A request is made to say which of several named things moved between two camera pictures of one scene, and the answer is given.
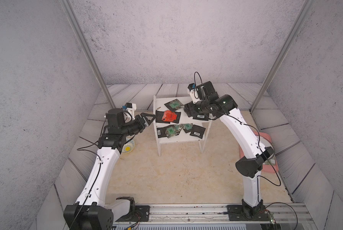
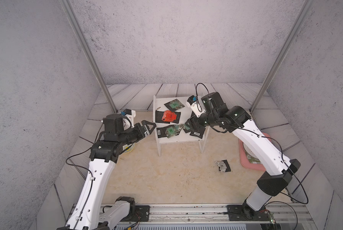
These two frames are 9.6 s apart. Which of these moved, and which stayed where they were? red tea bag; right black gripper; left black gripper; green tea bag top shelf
Moved: left black gripper; right black gripper
Stayed: green tea bag top shelf; red tea bag
